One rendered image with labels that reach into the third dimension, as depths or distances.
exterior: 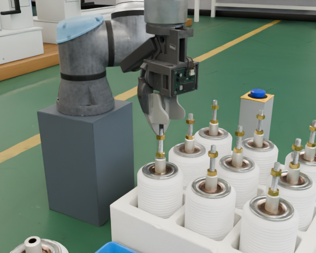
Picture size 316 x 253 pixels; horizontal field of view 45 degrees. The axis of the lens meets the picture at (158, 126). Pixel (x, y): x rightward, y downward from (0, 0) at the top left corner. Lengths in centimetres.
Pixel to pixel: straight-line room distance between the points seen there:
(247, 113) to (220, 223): 43
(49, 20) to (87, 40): 234
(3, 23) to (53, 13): 53
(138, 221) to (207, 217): 15
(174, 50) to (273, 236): 35
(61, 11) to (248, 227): 270
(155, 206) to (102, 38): 42
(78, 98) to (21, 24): 193
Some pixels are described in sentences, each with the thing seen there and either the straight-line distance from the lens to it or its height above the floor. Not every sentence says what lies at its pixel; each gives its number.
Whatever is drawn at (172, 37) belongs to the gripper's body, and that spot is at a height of 53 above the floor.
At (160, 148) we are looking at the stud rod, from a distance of 77.
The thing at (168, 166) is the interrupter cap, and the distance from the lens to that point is 81.
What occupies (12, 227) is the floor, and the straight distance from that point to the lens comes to 112.
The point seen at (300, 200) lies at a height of 24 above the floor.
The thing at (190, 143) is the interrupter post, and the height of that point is 27.
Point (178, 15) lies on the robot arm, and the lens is 66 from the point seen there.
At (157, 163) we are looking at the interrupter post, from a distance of 78.
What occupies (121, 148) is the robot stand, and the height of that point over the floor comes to 19.
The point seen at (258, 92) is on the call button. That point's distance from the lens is 107.
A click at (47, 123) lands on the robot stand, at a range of 102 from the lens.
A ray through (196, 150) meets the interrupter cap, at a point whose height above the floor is 25.
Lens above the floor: 63
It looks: 22 degrees down
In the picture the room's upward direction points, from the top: straight up
